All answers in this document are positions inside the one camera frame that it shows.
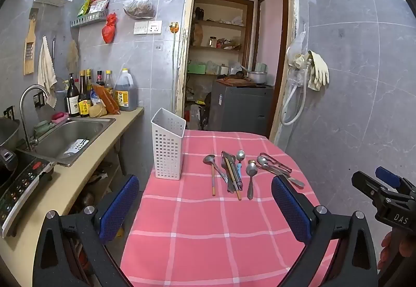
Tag metal faucet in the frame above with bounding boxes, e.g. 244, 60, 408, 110
19, 85, 49, 151

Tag red seasoning packet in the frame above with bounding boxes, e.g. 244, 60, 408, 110
88, 0, 109, 14

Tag clear hanging plastic bag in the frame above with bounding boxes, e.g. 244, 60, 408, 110
286, 30, 308, 86

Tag metal table knife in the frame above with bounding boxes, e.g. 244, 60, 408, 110
282, 173, 306, 189

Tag stainless steel sink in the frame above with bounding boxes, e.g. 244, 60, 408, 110
16, 116, 116, 167

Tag tall dark sauce bottle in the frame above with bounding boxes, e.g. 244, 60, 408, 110
85, 69, 93, 99

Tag cream rubber gloves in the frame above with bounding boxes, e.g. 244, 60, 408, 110
294, 50, 330, 91

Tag wooden door frame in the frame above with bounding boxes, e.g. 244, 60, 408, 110
175, 0, 299, 144

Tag white cable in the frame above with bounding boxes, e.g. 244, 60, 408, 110
172, 33, 179, 112

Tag beige hanging cloth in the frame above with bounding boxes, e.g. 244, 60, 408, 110
66, 39, 79, 74

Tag hanging metal strainer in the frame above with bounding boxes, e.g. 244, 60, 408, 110
51, 37, 67, 94

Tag grey wall shelf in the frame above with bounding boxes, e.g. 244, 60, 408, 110
70, 10, 109, 28

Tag metal pot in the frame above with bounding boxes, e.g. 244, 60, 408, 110
249, 72, 269, 84

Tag yellow-capped sauce bottle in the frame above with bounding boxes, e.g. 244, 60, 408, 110
104, 71, 114, 97

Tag wooden shelf unit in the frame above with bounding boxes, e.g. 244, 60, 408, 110
188, 0, 256, 74

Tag beige tied bundle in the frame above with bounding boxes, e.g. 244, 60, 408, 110
89, 104, 108, 118

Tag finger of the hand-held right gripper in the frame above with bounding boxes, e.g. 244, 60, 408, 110
352, 171, 402, 209
375, 166, 416, 198

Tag black pan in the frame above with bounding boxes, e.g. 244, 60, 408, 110
0, 148, 18, 187

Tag pink checked tablecloth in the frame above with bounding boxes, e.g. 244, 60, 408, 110
120, 129, 340, 287

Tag white hanging towel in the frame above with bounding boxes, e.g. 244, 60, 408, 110
37, 36, 58, 109

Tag soy sauce bottle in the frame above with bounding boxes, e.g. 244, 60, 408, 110
77, 71, 92, 118

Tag metal peeler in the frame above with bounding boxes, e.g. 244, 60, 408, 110
221, 151, 244, 194

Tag grey wok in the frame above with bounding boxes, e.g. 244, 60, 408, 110
0, 118, 21, 148

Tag grey cabinet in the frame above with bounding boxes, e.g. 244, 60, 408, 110
208, 80, 274, 137

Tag orange packet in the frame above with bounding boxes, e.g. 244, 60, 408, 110
92, 84, 121, 115

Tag white hose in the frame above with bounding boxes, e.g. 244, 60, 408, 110
281, 58, 313, 126

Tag green cup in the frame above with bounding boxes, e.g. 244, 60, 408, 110
34, 120, 53, 138

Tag large brown liquid jug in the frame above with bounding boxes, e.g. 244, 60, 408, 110
114, 68, 139, 112

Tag red plastic bag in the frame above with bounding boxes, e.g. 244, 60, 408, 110
102, 13, 117, 44

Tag induction cooker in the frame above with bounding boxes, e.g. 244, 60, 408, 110
0, 147, 56, 239

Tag blue-handled metal spoon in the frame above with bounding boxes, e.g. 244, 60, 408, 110
236, 150, 245, 177

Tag metal fork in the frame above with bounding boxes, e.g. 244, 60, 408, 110
259, 152, 293, 174

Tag brown paper bag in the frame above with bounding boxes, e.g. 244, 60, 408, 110
192, 23, 204, 46

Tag person's right hand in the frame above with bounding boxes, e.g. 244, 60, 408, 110
378, 232, 416, 270

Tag green snack packet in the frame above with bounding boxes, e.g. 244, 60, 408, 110
77, 0, 92, 17

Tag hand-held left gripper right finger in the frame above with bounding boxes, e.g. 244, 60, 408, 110
271, 175, 379, 287

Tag small metal ladle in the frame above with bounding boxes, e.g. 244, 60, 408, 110
203, 154, 229, 183

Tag black bag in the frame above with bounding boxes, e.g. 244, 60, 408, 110
200, 93, 212, 130

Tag beige kitchen counter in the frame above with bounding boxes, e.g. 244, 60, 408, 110
0, 106, 145, 287

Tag white slotted spatula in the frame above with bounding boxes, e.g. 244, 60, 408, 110
64, 139, 90, 155

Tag white perforated utensil holder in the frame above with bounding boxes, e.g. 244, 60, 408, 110
151, 108, 186, 180

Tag wooden grater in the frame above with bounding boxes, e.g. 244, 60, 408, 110
23, 8, 40, 75

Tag brown cutting board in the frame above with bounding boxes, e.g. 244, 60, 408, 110
216, 77, 257, 87

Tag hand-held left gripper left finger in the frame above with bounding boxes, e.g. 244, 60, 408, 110
32, 174, 140, 287

